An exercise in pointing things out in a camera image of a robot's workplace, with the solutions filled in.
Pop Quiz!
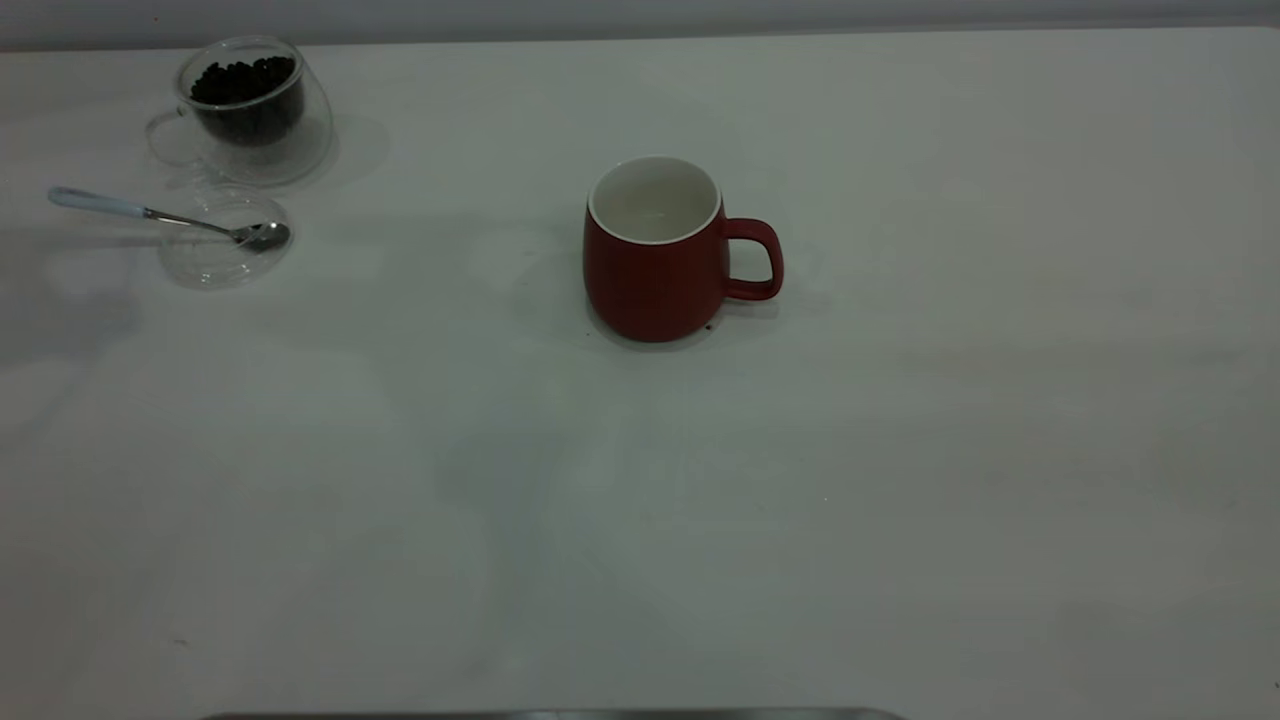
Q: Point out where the red ceramic mug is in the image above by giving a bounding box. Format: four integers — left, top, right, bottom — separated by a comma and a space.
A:
582, 154, 785, 344

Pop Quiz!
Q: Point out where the white-handled metal spoon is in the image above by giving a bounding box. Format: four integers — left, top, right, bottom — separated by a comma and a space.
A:
48, 187, 292, 253

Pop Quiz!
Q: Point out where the clear glass lid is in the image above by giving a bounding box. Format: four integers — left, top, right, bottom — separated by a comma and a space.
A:
158, 186, 295, 292

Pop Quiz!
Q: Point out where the coffee beans pile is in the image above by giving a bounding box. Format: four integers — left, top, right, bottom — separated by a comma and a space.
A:
190, 57, 306, 149

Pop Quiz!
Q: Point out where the clear double-wall glass cup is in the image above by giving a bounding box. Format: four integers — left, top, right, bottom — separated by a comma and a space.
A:
146, 36, 336, 189

